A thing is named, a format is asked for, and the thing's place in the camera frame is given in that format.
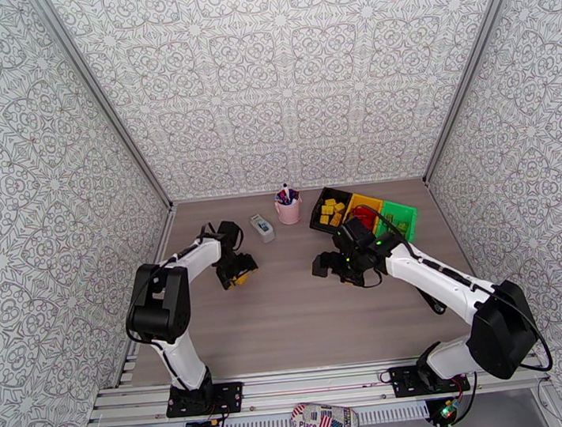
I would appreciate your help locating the yellow lego brick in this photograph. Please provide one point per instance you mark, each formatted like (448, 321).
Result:
(242, 277)
(340, 207)
(328, 210)
(330, 202)
(336, 220)
(324, 219)

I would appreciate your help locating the red lego brick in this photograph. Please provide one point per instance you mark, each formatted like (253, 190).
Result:
(374, 224)
(366, 213)

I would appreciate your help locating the long green lego brick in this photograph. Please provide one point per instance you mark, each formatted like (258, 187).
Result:
(402, 227)

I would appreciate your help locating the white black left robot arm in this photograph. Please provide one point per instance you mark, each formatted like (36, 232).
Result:
(181, 359)

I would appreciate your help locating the small white grey box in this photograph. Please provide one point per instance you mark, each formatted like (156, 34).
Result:
(262, 229)

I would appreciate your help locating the black plastic bin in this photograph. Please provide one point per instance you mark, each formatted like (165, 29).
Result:
(318, 226)

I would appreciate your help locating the green plastic bin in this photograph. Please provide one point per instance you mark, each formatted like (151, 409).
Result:
(409, 230)

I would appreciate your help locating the yellow plastic bin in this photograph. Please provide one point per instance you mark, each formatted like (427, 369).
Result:
(366, 198)

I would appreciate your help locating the pink cup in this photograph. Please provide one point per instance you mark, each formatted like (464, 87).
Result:
(289, 214)

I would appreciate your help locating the purple pen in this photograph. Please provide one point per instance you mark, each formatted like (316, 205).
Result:
(293, 198)

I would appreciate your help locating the white marker black tip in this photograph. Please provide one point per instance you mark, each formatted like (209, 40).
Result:
(286, 192)

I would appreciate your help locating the flag print pencil case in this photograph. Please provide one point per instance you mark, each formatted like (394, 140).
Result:
(325, 419)

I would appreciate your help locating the circuit board with green light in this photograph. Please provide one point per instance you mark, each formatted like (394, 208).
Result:
(449, 411)

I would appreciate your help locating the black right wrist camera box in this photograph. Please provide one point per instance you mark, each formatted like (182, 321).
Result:
(323, 266)

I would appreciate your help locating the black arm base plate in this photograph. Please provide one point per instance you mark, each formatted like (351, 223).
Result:
(406, 382)
(229, 396)

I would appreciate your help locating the aluminium frame rail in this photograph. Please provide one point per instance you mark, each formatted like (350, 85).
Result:
(317, 385)

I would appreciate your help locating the aluminium side rail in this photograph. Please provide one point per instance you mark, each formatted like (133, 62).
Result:
(127, 371)

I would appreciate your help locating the aluminium frame post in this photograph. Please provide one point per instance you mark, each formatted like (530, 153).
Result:
(472, 53)
(97, 89)

